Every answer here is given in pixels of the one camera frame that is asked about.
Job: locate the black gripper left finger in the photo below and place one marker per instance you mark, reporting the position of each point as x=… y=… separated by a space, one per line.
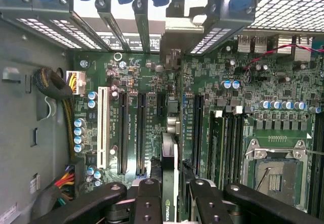
x=148 y=203

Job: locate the plain metal slot cover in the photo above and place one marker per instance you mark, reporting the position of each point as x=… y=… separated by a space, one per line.
x=143 y=26
x=111 y=26

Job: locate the socket locking lever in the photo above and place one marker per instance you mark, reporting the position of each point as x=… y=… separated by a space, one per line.
x=264 y=177

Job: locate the grey power supply unit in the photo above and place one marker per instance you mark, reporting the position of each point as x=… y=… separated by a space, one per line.
x=17 y=123

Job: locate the CPU socket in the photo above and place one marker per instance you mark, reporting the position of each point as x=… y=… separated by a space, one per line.
x=278 y=181

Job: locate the empty black RAM slot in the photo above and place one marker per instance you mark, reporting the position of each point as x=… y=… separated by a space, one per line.
x=229 y=145
x=239 y=145
x=314 y=158

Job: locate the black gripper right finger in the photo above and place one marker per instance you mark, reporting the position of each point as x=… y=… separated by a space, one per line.
x=207 y=203

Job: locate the white expansion slot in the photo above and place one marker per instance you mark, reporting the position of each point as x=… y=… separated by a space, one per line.
x=103 y=128

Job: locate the vented metal slot cover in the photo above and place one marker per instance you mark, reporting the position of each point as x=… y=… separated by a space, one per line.
x=210 y=40
x=76 y=35
x=38 y=29

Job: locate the white power connector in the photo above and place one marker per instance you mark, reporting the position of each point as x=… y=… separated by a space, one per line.
x=78 y=82

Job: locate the short black expansion slot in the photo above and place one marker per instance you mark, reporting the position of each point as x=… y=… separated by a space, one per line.
x=161 y=105

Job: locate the long black expansion slot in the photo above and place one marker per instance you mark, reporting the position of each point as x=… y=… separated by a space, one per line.
x=141 y=133
x=198 y=133
x=123 y=133

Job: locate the green motherboard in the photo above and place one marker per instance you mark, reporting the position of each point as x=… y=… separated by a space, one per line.
x=217 y=69

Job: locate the silver rear port block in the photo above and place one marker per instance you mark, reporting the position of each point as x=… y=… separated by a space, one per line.
x=293 y=48
x=251 y=43

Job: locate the open black PC case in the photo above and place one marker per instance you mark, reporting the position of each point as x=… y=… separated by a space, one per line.
x=278 y=6

